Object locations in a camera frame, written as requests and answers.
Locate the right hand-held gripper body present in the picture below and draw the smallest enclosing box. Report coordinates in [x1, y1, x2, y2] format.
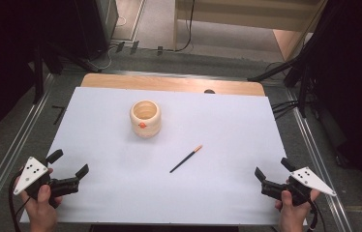
[260, 166, 337, 207]

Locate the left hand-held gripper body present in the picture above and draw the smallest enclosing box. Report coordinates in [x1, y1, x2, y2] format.
[13, 157, 80, 209]

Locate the dark pencil with orange end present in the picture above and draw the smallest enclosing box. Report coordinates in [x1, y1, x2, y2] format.
[168, 144, 203, 174]

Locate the cream ringed duck pen holder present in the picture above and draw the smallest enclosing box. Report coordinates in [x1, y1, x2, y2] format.
[129, 99, 163, 139]

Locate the person's right hand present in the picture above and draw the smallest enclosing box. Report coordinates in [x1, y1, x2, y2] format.
[274, 188, 321, 232]

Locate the person's left hand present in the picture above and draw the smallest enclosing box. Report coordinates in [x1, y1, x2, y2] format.
[14, 176, 64, 232]

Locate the white table sheet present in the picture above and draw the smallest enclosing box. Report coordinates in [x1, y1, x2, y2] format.
[19, 86, 308, 226]

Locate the black stand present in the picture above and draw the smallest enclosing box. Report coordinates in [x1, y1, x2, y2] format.
[31, 40, 104, 104]
[246, 47, 320, 119]

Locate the wooden table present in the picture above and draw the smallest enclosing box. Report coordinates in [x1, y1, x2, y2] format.
[80, 72, 266, 97]

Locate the grey metal cabinet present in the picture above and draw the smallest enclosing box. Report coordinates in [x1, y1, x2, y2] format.
[95, 0, 119, 43]

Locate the beige wooden cabinet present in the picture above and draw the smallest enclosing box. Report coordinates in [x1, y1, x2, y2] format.
[172, 0, 329, 63]

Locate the metal floor rail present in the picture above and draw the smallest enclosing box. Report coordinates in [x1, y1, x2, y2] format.
[0, 72, 56, 215]
[285, 87, 355, 232]

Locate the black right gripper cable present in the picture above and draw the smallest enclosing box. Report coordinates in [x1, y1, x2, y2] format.
[307, 198, 328, 232]

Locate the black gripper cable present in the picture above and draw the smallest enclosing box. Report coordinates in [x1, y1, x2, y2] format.
[307, 198, 328, 232]
[8, 172, 32, 232]

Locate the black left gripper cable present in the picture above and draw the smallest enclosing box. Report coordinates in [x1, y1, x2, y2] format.
[8, 172, 32, 232]

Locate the bundle of black cables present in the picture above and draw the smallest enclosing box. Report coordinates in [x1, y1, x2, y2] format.
[270, 99, 300, 121]

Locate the white floor cable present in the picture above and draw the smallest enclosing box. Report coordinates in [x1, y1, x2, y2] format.
[98, 14, 128, 71]

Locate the black hanging cable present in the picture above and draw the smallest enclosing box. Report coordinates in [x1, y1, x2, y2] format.
[172, 0, 196, 53]

